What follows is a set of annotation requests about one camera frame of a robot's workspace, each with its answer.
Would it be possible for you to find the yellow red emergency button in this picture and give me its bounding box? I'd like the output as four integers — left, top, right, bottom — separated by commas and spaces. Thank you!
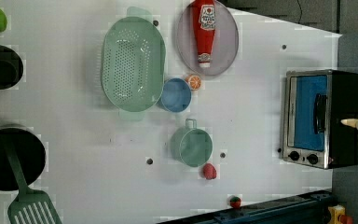
328, 205, 353, 224

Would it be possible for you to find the blue metal frame rail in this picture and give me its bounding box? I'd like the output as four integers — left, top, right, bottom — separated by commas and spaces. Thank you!
159, 190, 337, 224

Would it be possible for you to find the orange slice toy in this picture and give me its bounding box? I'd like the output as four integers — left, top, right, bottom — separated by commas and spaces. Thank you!
186, 75, 201, 91

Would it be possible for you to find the red ketchup bottle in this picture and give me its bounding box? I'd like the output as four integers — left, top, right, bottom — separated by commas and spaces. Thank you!
192, 0, 216, 68

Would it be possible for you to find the grey round plate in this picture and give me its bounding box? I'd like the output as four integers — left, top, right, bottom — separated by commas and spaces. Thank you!
175, 0, 239, 76

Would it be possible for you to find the red strawberry toy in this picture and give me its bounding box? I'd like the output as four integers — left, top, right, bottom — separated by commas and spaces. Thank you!
202, 163, 217, 180

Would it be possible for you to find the large black pan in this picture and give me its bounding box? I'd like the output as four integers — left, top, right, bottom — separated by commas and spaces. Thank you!
0, 128, 46, 191

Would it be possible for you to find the silver black toaster oven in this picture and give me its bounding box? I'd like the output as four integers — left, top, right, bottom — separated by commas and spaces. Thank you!
282, 70, 358, 169

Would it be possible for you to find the green slotted spatula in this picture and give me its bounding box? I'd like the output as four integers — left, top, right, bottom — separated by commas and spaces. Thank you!
2, 137, 62, 224

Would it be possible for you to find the green perforated colander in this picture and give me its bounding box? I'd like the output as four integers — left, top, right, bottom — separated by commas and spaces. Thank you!
102, 7, 166, 121

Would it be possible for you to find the green mug with handle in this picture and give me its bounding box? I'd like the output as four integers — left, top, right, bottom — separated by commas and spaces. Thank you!
170, 119, 213, 167

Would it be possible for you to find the blue round bowl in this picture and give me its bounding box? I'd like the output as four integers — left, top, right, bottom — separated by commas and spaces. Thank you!
159, 78, 192, 113

